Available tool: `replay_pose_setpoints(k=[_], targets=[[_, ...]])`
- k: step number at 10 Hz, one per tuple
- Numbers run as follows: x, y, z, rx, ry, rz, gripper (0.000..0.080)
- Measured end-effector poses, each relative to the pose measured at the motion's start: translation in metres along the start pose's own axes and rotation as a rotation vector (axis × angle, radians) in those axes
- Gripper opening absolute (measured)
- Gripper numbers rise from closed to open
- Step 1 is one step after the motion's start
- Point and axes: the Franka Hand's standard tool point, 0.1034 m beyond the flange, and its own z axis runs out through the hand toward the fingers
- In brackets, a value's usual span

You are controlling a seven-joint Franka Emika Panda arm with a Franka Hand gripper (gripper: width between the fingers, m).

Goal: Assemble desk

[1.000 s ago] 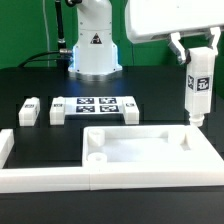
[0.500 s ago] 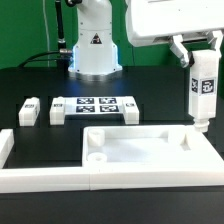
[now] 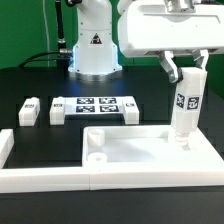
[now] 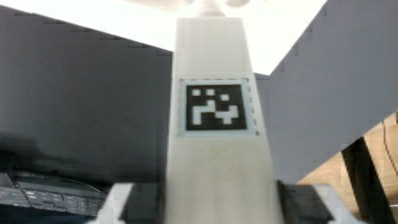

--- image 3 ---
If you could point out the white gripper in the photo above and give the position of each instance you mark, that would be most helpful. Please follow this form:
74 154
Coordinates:
147 28

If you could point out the white desk top tray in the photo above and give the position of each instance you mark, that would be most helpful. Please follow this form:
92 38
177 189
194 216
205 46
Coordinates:
150 144

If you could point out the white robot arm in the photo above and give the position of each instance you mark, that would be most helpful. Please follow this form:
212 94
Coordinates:
95 52

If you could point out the white L-shaped corner fence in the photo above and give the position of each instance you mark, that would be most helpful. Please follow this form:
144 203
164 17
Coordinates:
99 176

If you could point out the white marker base plate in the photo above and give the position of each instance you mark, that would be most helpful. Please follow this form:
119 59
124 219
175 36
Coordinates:
100 105

